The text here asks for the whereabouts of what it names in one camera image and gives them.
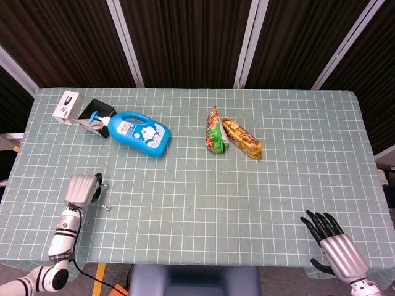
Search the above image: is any green checked tablecloth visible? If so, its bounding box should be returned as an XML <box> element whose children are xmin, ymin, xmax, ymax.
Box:
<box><xmin>0</xmin><ymin>87</ymin><xmax>395</xmax><ymax>282</ymax></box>

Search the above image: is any gold biscuit packet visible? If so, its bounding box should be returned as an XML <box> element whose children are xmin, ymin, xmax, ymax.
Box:
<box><xmin>221</xmin><ymin>118</ymin><xmax>263</xmax><ymax>161</ymax></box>

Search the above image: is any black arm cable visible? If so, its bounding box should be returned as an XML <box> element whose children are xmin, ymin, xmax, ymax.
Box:
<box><xmin>67</xmin><ymin>202</ymin><xmax>114</xmax><ymax>290</ymax></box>

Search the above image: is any dark brown partition panel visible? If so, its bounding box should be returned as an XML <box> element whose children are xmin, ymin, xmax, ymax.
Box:
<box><xmin>0</xmin><ymin>0</ymin><xmax>136</xmax><ymax>89</ymax></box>
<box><xmin>320</xmin><ymin>0</ymin><xmax>395</xmax><ymax>155</ymax></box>
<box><xmin>120</xmin><ymin>0</ymin><xmax>252</xmax><ymax>89</ymax></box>
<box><xmin>246</xmin><ymin>0</ymin><xmax>376</xmax><ymax>90</ymax></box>

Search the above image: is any blue detergent pump bottle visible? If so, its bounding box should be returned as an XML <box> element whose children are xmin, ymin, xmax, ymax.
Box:
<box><xmin>89</xmin><ymin>110</ymin><xmax>172</xmax><ymax>158</ymax></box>

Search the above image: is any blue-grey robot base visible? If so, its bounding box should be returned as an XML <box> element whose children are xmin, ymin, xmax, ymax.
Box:
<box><xmin>128</xmin><ymin>264</ymin><xmax>262</xmax><ymax>296</ymax></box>

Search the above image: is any yellow floor tape strip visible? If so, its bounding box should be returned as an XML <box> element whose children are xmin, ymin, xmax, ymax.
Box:
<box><xmin>91</xmin><ymin>262</ymin><xmax>106</xmax><ymax>296</ymax></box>

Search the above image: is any white product box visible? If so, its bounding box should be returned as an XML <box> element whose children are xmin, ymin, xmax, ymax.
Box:
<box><xmin>51</xmin><ymin>90</ymin><xmax>85</xmax><ymax>126</ymax></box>

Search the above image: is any orange floor device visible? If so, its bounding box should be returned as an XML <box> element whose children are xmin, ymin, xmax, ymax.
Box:
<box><xmin>107</xmin><ymin>283</ymin><xmax>129</xmax><ymax>296</ymax></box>

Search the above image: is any open black cardboard box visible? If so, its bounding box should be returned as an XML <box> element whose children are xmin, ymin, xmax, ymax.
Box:
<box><xmin>76</xmin><ymin>97</ymin><xmax>117</xmax><ymax>139</ymax></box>

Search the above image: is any white partition frame post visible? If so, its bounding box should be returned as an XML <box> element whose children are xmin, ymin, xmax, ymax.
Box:
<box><xmin>0</xmin><ymin>45</ymin><xmax>38</xmax><ymax>95</ymax></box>
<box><xmin>311</xmin><ymin>0</ymin><xmax>386</xmax><ymax>90</ymax></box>
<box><xmin>233</xmin><ymin>0</ymin><xmax>263</xmax><ymax>89</ymax></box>
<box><xmin>106</xmin><ymin>0</ymin><xmax>145</xmax><ymax>89</ymax></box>

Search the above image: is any green snack bag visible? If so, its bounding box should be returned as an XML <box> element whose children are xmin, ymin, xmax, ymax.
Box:
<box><xmin>206</xmin><ymin>106</ymin><xmax>231</xmax><ymax>154</ymax></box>

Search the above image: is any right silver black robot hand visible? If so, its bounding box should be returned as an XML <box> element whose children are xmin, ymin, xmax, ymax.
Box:
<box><xmin>299</xmin><ymin>210</ymin><xmax>370</xmax><ymax>284</ymax></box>

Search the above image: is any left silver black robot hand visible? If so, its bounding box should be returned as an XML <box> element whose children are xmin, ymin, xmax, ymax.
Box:
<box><xmin>64</xmin><ymin>172</ymin><xmax>103</xmax><ymax>208</ymax></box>

